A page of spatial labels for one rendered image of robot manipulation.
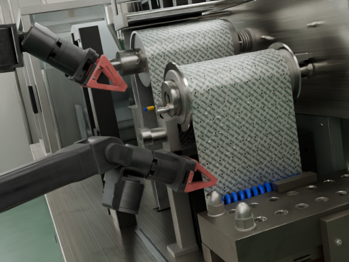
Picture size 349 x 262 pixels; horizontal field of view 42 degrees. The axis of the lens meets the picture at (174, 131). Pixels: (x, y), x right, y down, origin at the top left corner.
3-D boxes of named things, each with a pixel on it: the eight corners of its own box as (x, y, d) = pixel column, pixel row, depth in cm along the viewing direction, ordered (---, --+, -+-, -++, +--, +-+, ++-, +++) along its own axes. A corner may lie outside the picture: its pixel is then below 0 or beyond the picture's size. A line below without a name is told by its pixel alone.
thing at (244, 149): (207, 210, 94) (192, 123, 91) (301, 181, 102) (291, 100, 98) (207, 210, 94) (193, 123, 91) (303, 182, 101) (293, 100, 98)
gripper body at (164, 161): (185, 194, 86) (149, 186, 84) (167, 182, 96) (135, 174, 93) (195, 161, 86) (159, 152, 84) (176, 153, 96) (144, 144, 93)
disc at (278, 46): (264, 101, 112) (260, 40, 108) (266, 101, 112) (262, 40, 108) (300, 113, 99) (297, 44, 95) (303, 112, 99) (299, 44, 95)
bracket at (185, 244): (165, 251, 105) (141, 122, 100) (191, 243, 107) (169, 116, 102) (173, 259, 101) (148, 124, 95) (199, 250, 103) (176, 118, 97)
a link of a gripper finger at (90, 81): (120, 105, 86) (76, 80, 83) (112, 103, 93) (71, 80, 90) (136, 73, 87) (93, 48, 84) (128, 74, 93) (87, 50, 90)
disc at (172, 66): (168, 123, 104) (159, 59, 100) (170, 122, 105) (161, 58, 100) (193, 139, 91) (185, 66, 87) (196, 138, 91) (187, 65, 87)
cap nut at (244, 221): (231, 226, 80) (227, 202, 79) (249, 221, 81) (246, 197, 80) (241, 233, 76) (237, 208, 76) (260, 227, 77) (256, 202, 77)
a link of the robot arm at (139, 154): (126, 141, 84) (117, 143, 89) (117, 178, 83) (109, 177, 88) (160, 151, 87) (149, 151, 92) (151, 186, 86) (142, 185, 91)
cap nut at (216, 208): (204, 213, 88) (200, 191, 88) (221, 208, 89) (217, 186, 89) (212, 218, 85) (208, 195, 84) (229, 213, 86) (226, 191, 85)
